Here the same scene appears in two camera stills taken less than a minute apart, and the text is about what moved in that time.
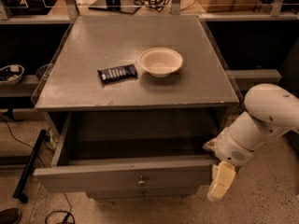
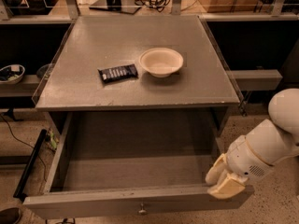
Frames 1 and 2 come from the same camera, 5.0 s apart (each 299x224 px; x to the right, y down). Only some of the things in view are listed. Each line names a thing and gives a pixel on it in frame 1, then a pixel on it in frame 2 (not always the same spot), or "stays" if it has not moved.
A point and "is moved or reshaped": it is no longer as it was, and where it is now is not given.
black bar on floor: (18, 192) stays
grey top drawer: (131, 148) is moved or reshaped
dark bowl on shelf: (41, 71) stays
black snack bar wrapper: (117, 73) stays
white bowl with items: (11, 74) stays
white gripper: (231, 149) to (244, 160)
